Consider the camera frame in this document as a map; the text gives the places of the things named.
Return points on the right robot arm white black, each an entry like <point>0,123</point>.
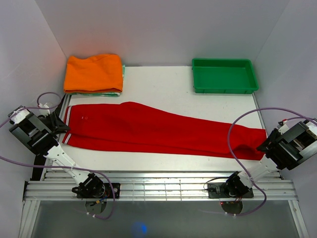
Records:
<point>285,148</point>

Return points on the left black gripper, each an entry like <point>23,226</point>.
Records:
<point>58,126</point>

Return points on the green plastic tray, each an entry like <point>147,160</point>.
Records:
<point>224,76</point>

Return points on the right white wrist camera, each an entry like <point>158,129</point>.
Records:
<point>282,126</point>

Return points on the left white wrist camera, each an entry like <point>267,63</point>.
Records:
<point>44,107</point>

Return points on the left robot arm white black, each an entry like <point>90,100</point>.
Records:
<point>39,134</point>

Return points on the folded light green garment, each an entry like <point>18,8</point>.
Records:
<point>119,94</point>

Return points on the folded orange trousers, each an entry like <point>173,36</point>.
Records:
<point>103,59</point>

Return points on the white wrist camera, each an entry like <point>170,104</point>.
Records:
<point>44,107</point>
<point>282,126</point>

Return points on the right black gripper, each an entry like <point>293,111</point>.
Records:
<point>272,136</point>

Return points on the red trousers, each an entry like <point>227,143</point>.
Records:
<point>133,127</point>

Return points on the aluminium rail frame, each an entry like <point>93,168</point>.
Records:
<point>167,186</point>

